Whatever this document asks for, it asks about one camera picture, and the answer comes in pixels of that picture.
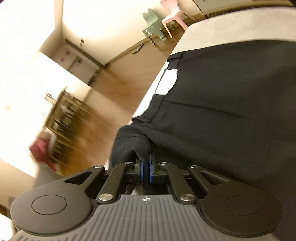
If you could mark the dark flat object on floor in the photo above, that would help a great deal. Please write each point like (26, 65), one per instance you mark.
(138, 49)

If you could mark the pink plastic chair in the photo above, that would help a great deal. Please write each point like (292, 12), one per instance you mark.
(173, 16)

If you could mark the wooden shelf rack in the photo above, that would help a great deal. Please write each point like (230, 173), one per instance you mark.
(61, 122)

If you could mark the green plastic chair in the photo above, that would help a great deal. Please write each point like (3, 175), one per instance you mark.
(152, 25)

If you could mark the white paper hang tag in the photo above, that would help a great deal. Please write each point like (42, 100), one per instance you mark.
(167, 81)

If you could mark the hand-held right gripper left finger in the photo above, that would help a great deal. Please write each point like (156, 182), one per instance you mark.
(141, 172)

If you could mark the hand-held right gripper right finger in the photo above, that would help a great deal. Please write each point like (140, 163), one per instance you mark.
(151, 172)

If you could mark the red pink object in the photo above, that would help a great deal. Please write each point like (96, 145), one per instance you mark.
(42, 150)

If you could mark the black pants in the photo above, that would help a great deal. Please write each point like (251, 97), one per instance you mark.
(219, 104)

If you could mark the brown framed door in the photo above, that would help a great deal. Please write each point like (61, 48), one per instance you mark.
(83, 62)

